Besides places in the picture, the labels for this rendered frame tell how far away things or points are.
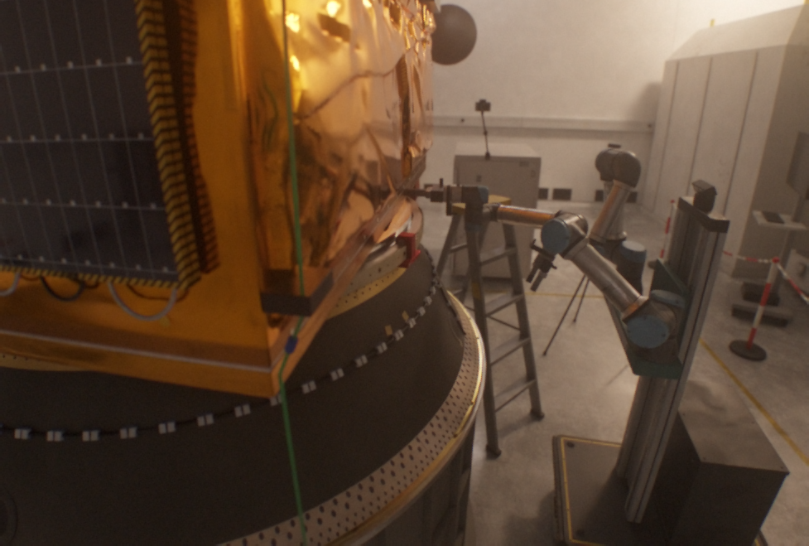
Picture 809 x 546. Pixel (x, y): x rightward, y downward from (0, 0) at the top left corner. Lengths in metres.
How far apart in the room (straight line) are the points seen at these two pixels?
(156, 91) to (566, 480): 2.42
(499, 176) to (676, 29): 5.62
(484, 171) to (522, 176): 0.41
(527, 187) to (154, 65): 4.50
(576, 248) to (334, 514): 1.08
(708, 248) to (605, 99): 7.47
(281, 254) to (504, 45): 8.30
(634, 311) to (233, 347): 1.22
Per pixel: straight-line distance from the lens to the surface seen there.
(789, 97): 6.49
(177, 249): 0.57
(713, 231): 1.74
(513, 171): 4.80
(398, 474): 1.28
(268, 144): 0.56
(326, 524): 1.20
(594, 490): 2.56
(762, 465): 2.24
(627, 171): 1.97
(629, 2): 9.29
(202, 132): 0.56
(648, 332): 1.53
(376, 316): 1.25
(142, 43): 0.55
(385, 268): 1.23
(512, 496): 2.85
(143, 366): 0.78
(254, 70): 0.56
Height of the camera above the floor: 2.17
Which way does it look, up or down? 20 degrees down
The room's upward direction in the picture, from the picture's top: straight up
